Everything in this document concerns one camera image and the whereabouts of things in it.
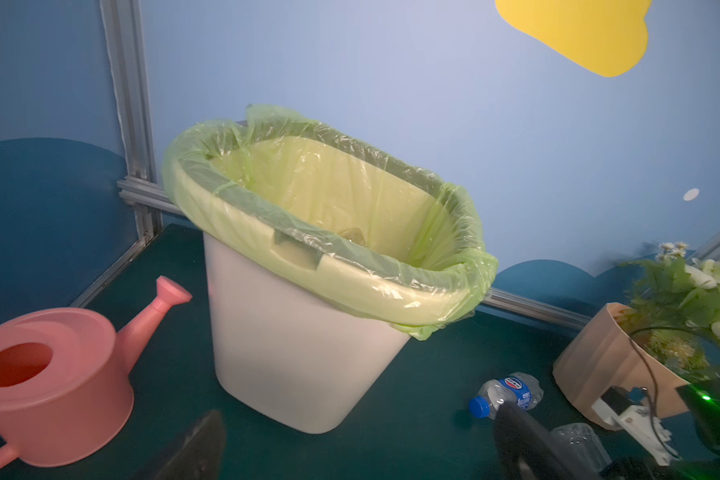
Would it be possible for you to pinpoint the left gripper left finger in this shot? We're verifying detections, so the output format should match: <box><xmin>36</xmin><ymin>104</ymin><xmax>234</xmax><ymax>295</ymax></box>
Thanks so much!
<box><xmin>132</xmin><ymin>409</ymin><xmax>226</xmax><ymax>480</ymax></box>

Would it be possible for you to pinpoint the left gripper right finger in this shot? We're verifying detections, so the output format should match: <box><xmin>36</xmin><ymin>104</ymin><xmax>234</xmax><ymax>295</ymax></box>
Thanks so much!
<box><xmin>494</xmin><ymin>403</ymin><xmax>600</xmax><ymax>480</ymax></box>

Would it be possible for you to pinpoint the white plastic waste bin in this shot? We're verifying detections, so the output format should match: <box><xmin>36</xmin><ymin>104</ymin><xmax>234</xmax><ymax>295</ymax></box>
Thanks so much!
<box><xmin>203</xmin><ymin>234</ymin><xmax>410</xmax><ymax>434</ymax></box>

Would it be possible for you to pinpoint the green bin liner bag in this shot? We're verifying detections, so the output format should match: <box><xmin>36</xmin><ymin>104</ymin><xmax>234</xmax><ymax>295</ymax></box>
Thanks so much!
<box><xmin>162</xmin><ymin>104</ymin><xmax>498</xmax><ymax>340</ymax></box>

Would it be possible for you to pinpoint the small blue label bottle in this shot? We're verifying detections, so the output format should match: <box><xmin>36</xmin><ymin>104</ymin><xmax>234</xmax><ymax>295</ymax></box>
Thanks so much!
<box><xmin>468</xmin><ymin>372</ymin><xmax>544</xmax><ymax>419</ymax></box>

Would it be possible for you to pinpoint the clear ribbed bottle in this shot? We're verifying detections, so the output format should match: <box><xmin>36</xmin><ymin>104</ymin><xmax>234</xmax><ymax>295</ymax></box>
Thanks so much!
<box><xmin>551</xmin><ymin>423</ymin><xmax>612</xmax><ymax>472</ymax></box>

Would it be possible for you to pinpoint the artificial white flower plant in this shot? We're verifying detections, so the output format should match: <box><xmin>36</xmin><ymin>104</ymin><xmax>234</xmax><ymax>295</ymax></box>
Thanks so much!
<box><xmin>615</xmin><ymin>242</ymin><xmax>720</xmax><ymax>383</ymax></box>

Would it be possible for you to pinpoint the beige ribbed flower pot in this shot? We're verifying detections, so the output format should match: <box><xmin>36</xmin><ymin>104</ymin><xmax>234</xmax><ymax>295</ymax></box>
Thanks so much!
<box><xmin>553</xmin><ymin>303</ymin><xmax>688</xmax><ymax>431</ymax></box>

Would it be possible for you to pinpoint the pink watering can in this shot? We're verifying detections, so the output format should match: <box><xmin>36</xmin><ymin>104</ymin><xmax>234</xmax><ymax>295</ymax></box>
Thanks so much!
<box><xmin>0</xmin><ymin>276</ymin><xmax>192</xmax><ymax>469</ymax></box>

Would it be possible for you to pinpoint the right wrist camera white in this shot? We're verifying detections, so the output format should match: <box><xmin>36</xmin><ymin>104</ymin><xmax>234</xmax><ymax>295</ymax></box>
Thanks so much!
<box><xmin>592</xmin><ymin>386</ymin><xmax>682</xmax><ymax>467</ymax></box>

